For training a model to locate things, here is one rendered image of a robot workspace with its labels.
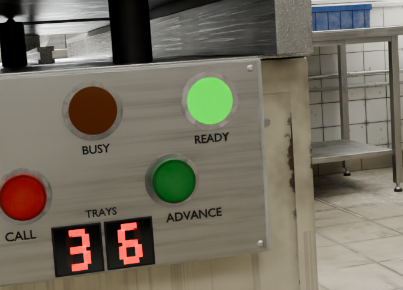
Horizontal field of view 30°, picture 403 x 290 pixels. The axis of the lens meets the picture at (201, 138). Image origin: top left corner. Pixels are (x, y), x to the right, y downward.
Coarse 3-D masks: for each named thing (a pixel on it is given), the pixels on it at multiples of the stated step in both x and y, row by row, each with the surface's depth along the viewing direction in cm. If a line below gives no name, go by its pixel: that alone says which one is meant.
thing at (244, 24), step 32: (192, 0) 75; (224, 0) 64; (256, 0) 56; (288, 0) 52; (96, 32) 159; (160, 32) 92; (192, 32) 76; (224, 32) 65; (256, 32) 57; (288, 32) 53
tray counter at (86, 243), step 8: (72, 232) 50; (80, 232) 50; (72, 240) 50; (88, 240) 50; (72, 248) 50; (80, 248) 50; (72, 256) 50; (88, 256) 50; (72, 264) 50; (80, 264) 50
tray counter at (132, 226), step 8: (128, 224) 51; (136, 224) 51; (120, 232) 51; (136, 232) 51; (120, 240) 51; (128, 240) 51; (136, 240) 51; (120, 248) 51; (136, 248) 51; (120, 256) 51; (136, 256) 51
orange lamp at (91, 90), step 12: (84, 96) 49; (96, 96) 50; (108, 96) 50; (72, 108) 49; (84, 108) 49; (96, 108) 50; (108, 108) 50; (72, 120) 49; (84, 120) 49; (96, 120) 50; (108, 120) 50; (84, 132) 50; (96, 132) 50
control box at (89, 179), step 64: (192, 64) 51; (256, 64) 52; (0, 128) 48; (64, 128) 50; (128, 128) 51; (192, 128) 52; (256, 128) 53; (64, 192) 50; (128, 192) 51; (256, 192) 53; (0, 256) 49; (64, 256) 50; (128, 256) 51; (192, 256) 53
